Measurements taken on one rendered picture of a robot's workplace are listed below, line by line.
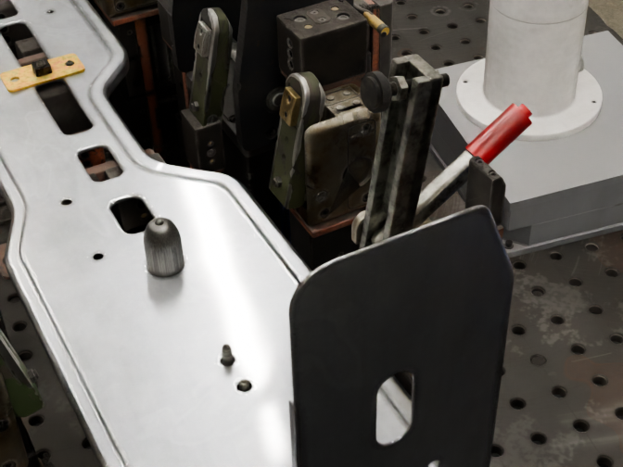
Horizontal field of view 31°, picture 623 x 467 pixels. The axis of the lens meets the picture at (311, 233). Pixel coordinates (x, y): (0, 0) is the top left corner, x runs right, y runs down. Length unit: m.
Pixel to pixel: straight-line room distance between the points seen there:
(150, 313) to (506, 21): 0.67
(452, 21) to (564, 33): 0.48
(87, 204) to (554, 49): 0.64
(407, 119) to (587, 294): 0.63
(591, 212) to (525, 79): 0.18
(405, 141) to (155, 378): 0.26
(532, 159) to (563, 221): 0.09
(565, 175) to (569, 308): 0.16
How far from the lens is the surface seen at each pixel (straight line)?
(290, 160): 1.01
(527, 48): 1.41
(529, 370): 1.29
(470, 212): 0.48
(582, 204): 1.42
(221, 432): 0.83
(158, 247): 0.93
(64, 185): 1.06
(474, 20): 1.87
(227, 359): 0.87
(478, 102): 1.49
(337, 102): 1.02
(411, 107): 0.79
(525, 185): 1.38
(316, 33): 1.02
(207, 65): 1.11
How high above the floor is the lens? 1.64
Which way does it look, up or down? 41 degrees down
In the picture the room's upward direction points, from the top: 2 degrees counter-clockwise
